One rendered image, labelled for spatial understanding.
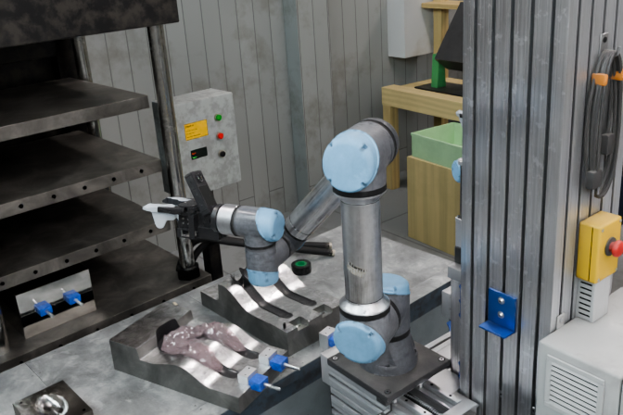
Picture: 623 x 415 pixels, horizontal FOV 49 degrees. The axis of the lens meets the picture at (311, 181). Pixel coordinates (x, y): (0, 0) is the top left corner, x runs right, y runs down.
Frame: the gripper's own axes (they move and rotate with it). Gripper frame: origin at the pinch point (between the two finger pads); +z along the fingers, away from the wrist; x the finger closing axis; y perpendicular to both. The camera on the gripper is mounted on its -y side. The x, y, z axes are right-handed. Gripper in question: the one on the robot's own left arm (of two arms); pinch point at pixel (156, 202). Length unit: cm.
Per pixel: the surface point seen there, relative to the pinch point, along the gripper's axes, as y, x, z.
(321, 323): 53, 58, -19
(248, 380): 56, 21, -13
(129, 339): 52, 20, 30
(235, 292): 46, 56, 13
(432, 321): 69, 112, -42
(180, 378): 59, 16, 8
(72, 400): 60, -5, 29
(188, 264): 50, 81, 51
